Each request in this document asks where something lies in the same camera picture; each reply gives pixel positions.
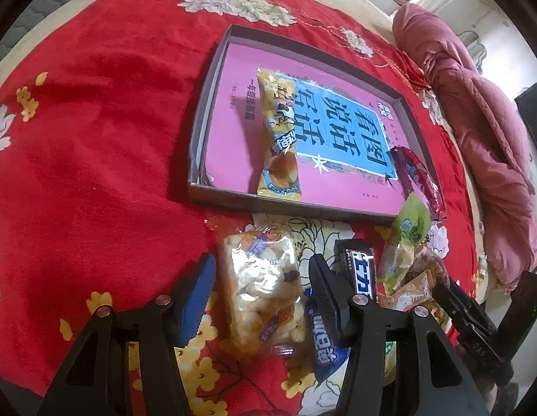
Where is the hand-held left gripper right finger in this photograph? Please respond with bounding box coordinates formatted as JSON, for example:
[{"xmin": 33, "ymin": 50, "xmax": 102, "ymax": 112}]
[{"xmin": 308, "ymin": 253, "xmax": 490, "ymax": 416}]

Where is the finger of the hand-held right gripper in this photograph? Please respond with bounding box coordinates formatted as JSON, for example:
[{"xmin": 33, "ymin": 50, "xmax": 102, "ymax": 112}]
[
  {"xmin": 447, "ymin": 278, "xmax": 498, "ymax": 334},
  {"xmin": 432, "ymin": 284, "xmax": 474, "ymax": 344}
]

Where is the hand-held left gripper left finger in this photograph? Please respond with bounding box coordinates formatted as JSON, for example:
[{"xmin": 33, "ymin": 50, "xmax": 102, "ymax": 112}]
[{"xmin": 36, "ymin": 253, "xmax": 217, "ymax": 416}]

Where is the orange cracker packet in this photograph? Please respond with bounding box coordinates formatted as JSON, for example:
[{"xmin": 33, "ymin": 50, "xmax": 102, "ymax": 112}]
[{"xmin": 377, "ymin": 269, "xmax": 438, "ymax": 313}]

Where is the clear brown cake packet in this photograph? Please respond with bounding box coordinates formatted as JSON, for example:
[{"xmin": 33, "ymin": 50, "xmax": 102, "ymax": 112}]
[{"xmin": 403, "ymin": 243, "xmax": 449, "ymax": 289}]

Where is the blue cookie packet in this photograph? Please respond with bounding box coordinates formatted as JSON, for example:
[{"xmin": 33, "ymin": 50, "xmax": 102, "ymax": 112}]
[{"xmin": 303, "ymin": 286, "xmax": 351, "ymax": 382}]

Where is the clear rice cracker packet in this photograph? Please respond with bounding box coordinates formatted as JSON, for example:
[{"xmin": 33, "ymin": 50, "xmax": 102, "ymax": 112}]
[{"xmin": 203, "ymin": 219, "xmax": 310, "ymax": 356}]

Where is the shallow grey cardboard box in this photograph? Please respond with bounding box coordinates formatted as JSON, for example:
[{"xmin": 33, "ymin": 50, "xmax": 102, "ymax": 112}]
[{"xmin": 187, "ymin": 24, "xmax": 436, "ymax": 226}]

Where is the long red snack packet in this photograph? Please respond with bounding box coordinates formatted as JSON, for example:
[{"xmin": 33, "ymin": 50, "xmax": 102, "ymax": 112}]
[{"xmin": 389, "ymin": 146, "xmax": 448, "ymax": 222}]

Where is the person's right forearm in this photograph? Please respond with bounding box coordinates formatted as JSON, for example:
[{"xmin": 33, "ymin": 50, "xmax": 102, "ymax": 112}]
[{"xmin": 487, "ymin": 382, "xmax": 521, "ymax": 416}]

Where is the brown chocolate bar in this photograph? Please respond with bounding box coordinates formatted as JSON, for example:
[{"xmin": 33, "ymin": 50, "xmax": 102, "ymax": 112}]
[{"xmin": 333, "ymin": 239, "xmax": 378, "ymax": 302}]

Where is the green milk candy packet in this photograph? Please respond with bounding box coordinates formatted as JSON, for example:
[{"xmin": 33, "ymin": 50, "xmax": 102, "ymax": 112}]
[{"xmin": 377, "ymin": 193, "xmax": 432, "ymax": 295}]

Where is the yellow bread packet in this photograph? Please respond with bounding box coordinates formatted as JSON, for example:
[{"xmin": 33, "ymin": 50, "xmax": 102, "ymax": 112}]
[{"xmin": 255, "ymin": 67, "xmax": 304, "ymax": 202}]

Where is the pink quilt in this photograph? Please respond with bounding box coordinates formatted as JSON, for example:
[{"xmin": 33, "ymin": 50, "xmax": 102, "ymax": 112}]
[{"xmin": 392, "ymin": 3, "xmax": 536, "ymax": 293}]

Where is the red floral blanket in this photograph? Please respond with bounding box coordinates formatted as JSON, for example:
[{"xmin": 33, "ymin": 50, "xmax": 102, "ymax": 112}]
[{"xmin": 0, "ymin": 0, "xmax": 481, "ymax": 416}]

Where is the black television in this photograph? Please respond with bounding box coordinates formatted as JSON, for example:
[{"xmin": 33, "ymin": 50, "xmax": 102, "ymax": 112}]
[{"xmin": 514, "ymin": 82, "xmax": 537, "ymax": 165}]

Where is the grey quilted mattress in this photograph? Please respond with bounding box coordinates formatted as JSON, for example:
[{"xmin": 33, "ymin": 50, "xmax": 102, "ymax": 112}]
[{"xmin": 0, "ymin": 0, "xmax": 100, "ymax": 66}]

